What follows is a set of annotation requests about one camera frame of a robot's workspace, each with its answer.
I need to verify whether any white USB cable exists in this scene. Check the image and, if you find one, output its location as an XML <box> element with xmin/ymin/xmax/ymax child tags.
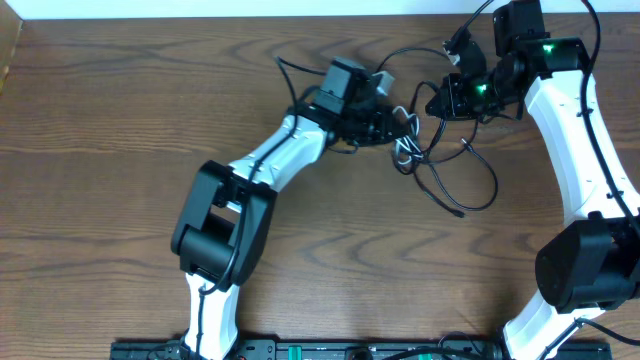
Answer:
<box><xmin>391</xmin><ymin>105</ymin><xmax>426</xmax><ymax>167</ymax></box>

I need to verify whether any black USB cable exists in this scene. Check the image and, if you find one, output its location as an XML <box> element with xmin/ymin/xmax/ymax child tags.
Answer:
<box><xmin>389</xmin><ymin>79</ymin><xmax>481</xmax><ymax>176</ymax></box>
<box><xmin>374</xmin><ymin>47</ymin><xmax>500</xmax><ymax>219</ymax></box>

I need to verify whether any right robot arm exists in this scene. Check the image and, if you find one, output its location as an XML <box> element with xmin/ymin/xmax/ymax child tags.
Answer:
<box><xmin>426</xmin><ymin>1</ymin><xmax>639</xmax><ymax>359</ymax></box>

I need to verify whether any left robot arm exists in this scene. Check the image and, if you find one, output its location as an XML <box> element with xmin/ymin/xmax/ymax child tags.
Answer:
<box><xmin>171</xmin><ymin>57</ymin><xmax>407</xmax><ymax>359</ymax></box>

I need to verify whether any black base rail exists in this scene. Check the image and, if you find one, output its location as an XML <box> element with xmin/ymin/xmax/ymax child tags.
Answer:
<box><xmin>109</xmin><ymin>338</ymin><xmax>614</xmax><ymax>360</ymax></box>

